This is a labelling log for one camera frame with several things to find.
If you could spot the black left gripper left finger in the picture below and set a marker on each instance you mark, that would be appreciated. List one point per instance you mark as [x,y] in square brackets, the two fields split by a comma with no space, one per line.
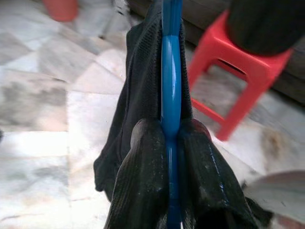
[143,179]

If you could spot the red plastic waste bin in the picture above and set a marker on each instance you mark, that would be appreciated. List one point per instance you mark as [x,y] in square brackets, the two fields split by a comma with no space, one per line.
[60,9]

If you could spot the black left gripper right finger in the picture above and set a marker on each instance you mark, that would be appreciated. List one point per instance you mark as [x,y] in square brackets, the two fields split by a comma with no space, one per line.
[205,179]

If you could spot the black garment with green print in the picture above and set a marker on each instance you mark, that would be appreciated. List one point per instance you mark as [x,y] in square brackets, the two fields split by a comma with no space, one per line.
[140,71]

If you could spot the blue plastic hanger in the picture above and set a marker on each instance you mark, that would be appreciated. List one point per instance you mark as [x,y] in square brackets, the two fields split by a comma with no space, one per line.
[170,83]

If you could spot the black round laundry basket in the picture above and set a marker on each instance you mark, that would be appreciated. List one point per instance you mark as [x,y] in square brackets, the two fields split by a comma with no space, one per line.
[264,23]

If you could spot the red plastic stool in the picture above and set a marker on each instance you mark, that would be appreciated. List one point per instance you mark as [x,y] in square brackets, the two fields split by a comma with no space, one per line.
[238,62]

